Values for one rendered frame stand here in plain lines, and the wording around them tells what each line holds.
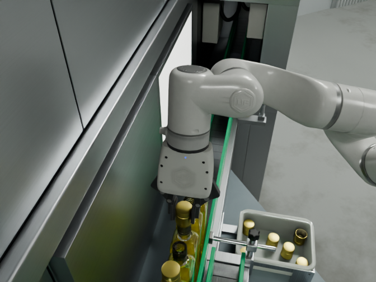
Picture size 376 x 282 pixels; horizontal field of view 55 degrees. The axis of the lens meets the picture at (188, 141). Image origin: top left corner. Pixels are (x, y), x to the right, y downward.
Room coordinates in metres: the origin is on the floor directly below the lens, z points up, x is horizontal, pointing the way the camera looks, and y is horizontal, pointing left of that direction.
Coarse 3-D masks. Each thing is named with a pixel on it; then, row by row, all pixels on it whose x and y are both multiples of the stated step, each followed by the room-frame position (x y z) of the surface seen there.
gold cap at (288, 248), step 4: (284, 244) 0.60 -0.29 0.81; (288, 244) 0.60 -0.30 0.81; (292, 244) 0.60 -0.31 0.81; (284, 248) 0.58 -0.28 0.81; (288, 248) 0.58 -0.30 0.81; (292, 248) 0.58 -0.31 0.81; (280, 252) 0.59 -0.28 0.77; (284, 252) 0.58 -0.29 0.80; (288, 252) 0.57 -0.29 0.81; (292, 252) 0.57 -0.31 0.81; (284, 256) 0.58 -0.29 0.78; (288, 256) 0.57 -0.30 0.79
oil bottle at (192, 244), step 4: (176, 232) 0.45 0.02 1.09; (192, 232) 0.45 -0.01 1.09; (196, 232) 0.46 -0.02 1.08; (176, 236) 0.44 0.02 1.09; (192, 236) 0.44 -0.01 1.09; (196, 236) 0.45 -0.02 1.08; (172, 240) 0.44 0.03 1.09; (176, 240) 0.43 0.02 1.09; (180, 240) 0.43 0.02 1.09; (188, 240) 0.43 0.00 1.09; (192, 240) 0.43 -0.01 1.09; (196, 240) 0.44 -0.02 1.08; (172, 244) 0.43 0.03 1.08; (188, 244) 0.42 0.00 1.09; (192, 244) 0.43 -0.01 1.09; (196, 244) 0.44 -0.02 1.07; (188, 248) 0.42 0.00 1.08; (192, 248) 0.42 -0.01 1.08; (196, 248) 0.43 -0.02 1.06; (188, 252) 0.41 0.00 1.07; (192, 252) 0.41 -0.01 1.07; (196, 252) 0.44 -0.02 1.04; (196, 256) 0.44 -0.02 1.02; (196, 260) 0.44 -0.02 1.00; (196, 264) 0.44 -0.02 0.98; (196, 268) 0.44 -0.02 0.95; (196, 272) 0.45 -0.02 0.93; (196, 276) 0.45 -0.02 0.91
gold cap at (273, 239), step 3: (270, 234) 0.63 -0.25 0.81; (273, 234) 0.63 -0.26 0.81; (276, 234) 0.63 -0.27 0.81; (267, 237) 0.63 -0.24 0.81; (270, 237) 0.62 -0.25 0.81; (273, 237) 0.62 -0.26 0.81; (276, 237) 0.62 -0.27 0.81; (267, 240) 0.62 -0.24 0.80; (270, 240) 0.61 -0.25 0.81; (273, 240) 0.61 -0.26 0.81; (276, 240) 0.61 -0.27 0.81; (267, 243) 0.61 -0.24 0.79; (270, 243) 0.61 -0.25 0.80; (273, 243) 0.60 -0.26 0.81; (276, 243) 0.61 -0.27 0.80; (276, 246) 0.61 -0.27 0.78
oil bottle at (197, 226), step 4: (200, 212) 0.51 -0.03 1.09; (200, 216) 0.50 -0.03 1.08; (196, 220) 0.48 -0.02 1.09; (200, 220) 0.49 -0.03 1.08; (176, 224) 0.49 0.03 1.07; (192, 224) 0.48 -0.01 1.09; (196, 224) 0.48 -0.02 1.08; (200, 224) 0.48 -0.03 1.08; (176, 228) 0.48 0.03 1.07; (192, 228) 0.47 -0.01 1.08; (196, 228) 0.47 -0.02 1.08; (200, 228) 0.48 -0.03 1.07; (200, 232) 0.48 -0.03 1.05; (200, 236) 0.48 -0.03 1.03; (200, 240) 0.49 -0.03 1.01; (200, 244) 0.49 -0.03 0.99; (200, 248) 0.49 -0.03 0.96; (200, 252) 0.50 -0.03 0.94; (200, 256) 0.50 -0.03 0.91; (200, 260) 0.50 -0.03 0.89
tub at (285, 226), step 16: (240, 224) 0.65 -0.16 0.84; (256, 224) 0.68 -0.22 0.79; (272, 224) 0.68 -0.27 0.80; (288, 224) 0.67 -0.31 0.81; (304, 224) 0.66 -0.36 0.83; (240, 240) 0.59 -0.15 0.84; (288, 240) 0.64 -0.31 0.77; (256, 256) 0.58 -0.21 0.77; (272, 256) 0.58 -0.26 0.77; (304, 256) 0.58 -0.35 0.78
